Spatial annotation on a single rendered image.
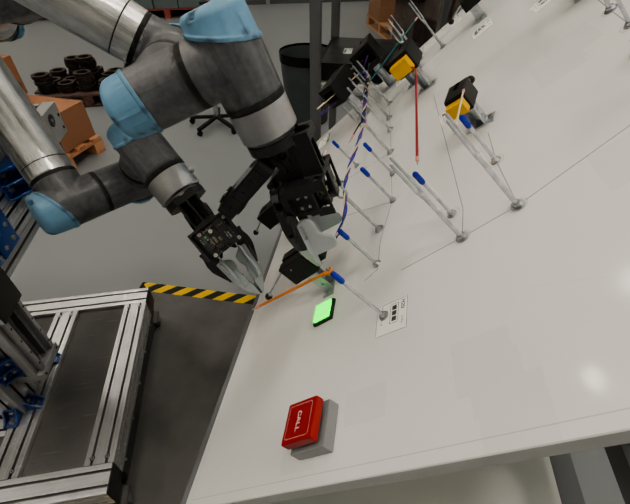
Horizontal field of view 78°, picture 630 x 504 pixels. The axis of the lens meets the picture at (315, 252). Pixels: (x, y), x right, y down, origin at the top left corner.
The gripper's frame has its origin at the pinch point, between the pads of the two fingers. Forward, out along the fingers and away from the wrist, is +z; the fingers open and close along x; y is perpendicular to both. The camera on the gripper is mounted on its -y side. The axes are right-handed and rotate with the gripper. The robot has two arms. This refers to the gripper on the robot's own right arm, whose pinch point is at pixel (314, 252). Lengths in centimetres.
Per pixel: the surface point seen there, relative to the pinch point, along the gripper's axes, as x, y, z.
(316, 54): 91, -12, -9
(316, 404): -24.2, 3.5, 2.6
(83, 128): 210, -236, 4
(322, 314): -7.2, -0.1, 6.7
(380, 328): -14.1, 10.4, 3.0
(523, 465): -14, 25, 45
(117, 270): 89, -160, 58
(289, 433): -26.9, 0.1, 3.9
